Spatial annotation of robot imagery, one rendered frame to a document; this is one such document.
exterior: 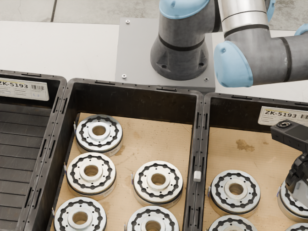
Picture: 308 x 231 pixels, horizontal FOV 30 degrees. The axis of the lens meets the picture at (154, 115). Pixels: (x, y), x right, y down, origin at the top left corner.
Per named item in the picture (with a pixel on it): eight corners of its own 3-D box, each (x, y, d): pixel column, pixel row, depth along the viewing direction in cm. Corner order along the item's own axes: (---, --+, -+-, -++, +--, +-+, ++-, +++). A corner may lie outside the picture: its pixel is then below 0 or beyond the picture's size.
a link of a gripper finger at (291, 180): (286, 197, 108) (296, 171, 101) (280, 191, 109) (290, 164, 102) (305, 186, 110) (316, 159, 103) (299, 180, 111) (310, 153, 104)
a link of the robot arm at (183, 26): (153, 17, 144) (156, -28, 134) (205, 12, 146) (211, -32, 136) (162, 50, 137) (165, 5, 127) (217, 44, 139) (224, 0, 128)
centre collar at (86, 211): (71, 206, 114) (71, 204, 113) (96, 211, 113) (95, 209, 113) (64, 228, 111) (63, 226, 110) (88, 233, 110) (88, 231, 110)
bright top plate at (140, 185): (137, 159, 122) (137, 157, 122) (184, 164, 122) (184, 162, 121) (130, 200, 116) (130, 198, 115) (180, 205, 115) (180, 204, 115)
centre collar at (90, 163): (81, 161, 121) (81, 159, 120) (105, 163, 121) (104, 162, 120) (77, 180, 118) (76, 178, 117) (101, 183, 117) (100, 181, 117)
